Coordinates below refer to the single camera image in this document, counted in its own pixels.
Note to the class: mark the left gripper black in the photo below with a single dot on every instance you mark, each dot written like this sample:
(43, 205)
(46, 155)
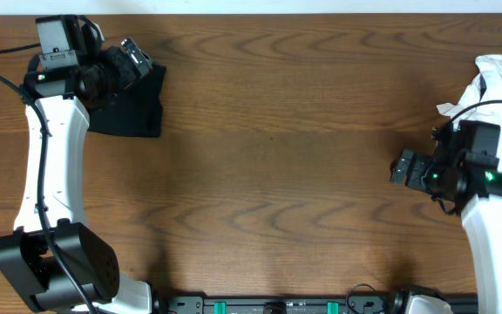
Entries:
(124, 78)

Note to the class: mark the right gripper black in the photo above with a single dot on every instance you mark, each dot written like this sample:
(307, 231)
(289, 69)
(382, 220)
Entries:
(415, 177)

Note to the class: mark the black polo shirt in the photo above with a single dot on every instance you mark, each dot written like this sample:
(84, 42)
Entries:
(136, 112)

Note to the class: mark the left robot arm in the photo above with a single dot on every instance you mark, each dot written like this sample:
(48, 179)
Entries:
(52, 259)

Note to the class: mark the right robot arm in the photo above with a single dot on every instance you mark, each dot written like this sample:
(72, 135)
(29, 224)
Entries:
(470, 179)

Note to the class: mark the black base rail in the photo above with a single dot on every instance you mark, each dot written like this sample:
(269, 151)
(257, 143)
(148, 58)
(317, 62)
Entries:
(362, 298)

